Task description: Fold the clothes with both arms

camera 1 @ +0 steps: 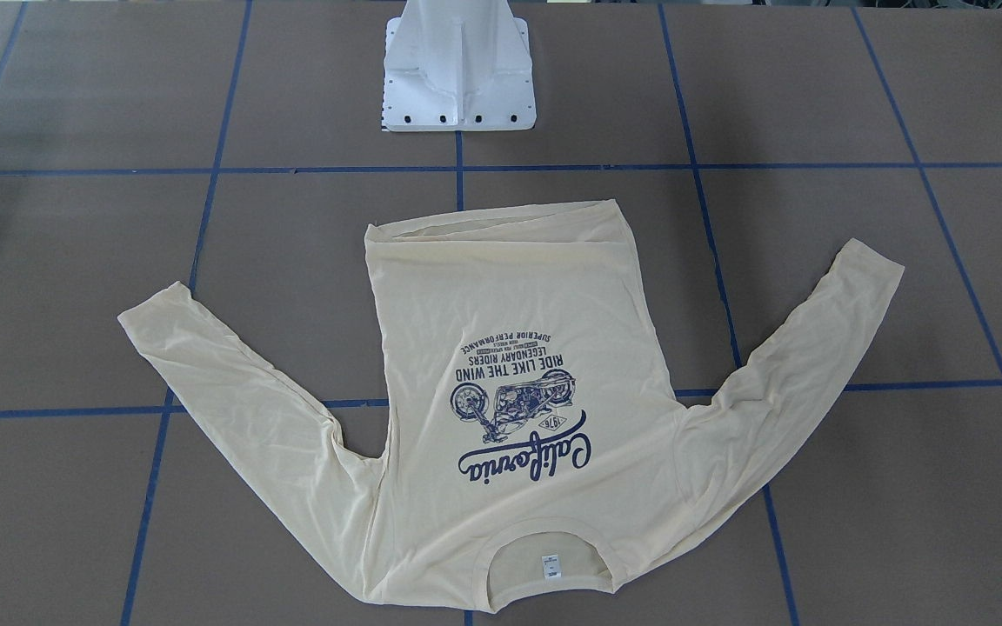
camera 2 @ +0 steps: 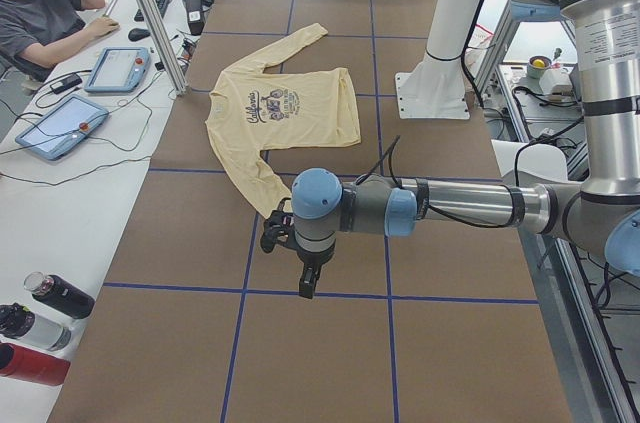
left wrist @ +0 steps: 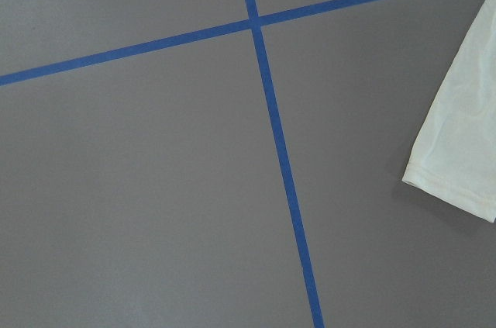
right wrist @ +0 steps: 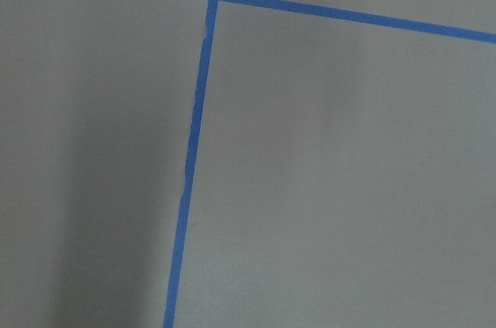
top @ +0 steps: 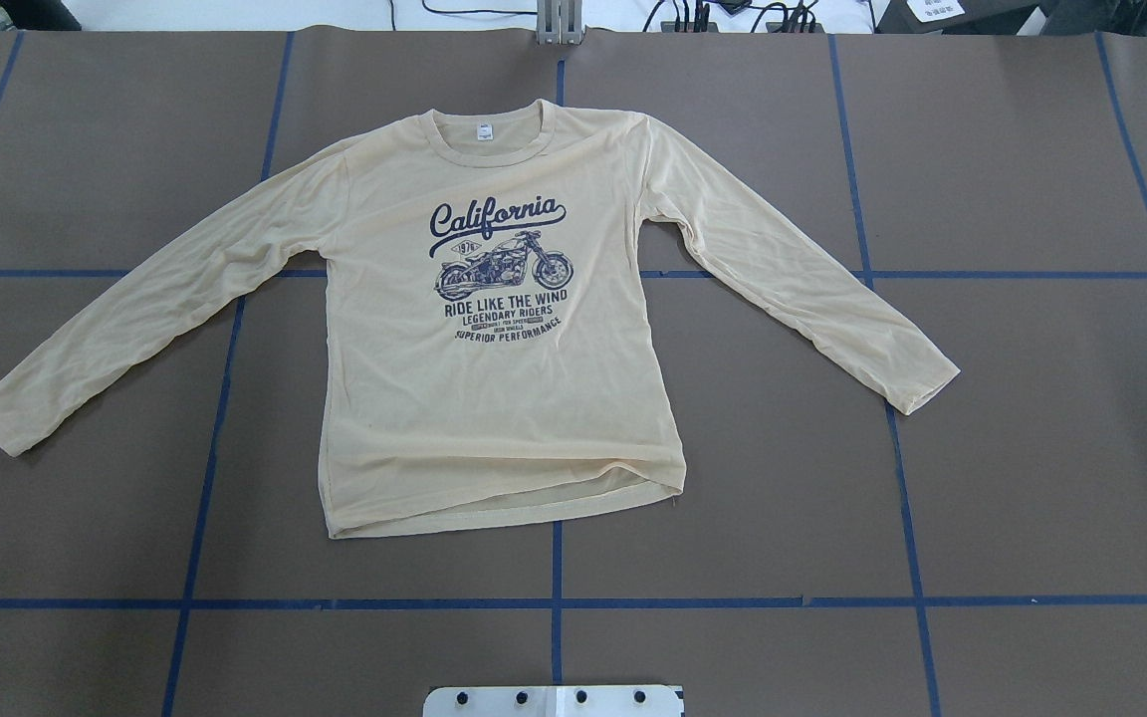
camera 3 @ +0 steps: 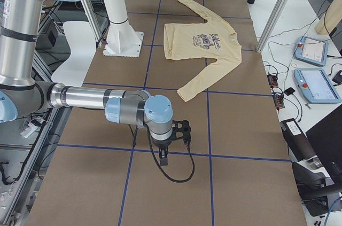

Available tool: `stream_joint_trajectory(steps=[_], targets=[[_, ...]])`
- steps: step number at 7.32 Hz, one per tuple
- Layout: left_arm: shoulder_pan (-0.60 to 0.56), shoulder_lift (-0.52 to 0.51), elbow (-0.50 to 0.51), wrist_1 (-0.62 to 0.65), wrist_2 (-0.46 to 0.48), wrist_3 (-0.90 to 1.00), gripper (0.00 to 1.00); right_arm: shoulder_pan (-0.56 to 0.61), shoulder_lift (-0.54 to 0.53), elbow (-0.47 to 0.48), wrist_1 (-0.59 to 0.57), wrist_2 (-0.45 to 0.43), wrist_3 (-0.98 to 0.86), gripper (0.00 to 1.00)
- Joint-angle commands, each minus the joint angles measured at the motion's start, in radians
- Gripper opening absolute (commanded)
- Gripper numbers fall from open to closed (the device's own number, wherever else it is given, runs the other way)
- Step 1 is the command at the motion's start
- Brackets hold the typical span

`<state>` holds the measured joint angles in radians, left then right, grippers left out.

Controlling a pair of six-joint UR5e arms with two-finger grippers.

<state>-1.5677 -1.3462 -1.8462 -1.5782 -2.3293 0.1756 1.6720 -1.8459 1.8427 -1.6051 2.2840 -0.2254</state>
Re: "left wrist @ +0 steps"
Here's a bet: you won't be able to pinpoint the cream long-sleeve printed shirt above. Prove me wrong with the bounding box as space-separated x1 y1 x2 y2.
402 0 495 223

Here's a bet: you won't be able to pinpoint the blue tape grid lines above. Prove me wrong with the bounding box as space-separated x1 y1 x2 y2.
0 0 496 328

